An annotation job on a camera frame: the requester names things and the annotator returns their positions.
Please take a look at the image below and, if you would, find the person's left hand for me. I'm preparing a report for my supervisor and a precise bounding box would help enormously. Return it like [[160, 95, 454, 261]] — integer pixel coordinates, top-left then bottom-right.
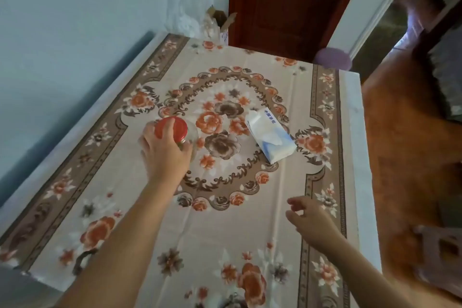
[[138, 118, 194, 191]]

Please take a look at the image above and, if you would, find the person's right hand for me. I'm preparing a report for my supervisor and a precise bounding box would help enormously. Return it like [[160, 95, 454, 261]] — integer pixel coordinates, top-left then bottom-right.
[[285, 195, 346, 253]]

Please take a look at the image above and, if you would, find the red lid glass jar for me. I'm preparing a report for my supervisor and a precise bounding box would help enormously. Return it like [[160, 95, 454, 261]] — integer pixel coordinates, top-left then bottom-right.
[[153, 116, 200, 155]]

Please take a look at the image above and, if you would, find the beige floral tablecloth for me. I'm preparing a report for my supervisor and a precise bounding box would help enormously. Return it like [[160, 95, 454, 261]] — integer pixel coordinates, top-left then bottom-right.
[[0, 32, 353, 308]]

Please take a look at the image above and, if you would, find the white blue tissue pack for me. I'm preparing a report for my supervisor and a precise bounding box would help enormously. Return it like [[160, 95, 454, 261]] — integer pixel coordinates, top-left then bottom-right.
[[245, 108, 297, 165]]

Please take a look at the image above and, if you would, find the person's right forearm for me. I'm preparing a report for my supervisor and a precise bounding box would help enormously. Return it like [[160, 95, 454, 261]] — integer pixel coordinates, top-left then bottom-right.
[[324, 239, 416, 308]]

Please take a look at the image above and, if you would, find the person's left forearm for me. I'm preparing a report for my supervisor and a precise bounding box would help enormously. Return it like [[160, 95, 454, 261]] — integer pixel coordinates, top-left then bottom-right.
[[54, 180, 181, 308]]

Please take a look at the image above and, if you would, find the pink plastic stool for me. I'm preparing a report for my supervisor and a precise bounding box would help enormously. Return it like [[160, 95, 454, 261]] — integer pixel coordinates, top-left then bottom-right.
[[411, 224, 462, 297]]

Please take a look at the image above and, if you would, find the clear plastic bag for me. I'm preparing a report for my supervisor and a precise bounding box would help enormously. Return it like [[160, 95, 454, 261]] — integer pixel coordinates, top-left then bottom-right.
[[164, 0, 203, 39]]

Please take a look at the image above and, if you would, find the open cardboard box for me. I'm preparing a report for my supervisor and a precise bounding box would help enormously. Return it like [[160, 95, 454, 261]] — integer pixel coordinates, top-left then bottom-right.
[[205, 6, 238, 46]]

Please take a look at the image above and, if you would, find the purple cylindrical stool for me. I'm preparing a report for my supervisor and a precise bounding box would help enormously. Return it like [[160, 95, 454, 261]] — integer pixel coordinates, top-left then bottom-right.
[[313, 47, 353, 72]]

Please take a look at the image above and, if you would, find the dark brown wooden door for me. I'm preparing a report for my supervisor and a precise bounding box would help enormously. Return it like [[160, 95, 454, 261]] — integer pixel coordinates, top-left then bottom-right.
[[228, 0, 372, 63]]

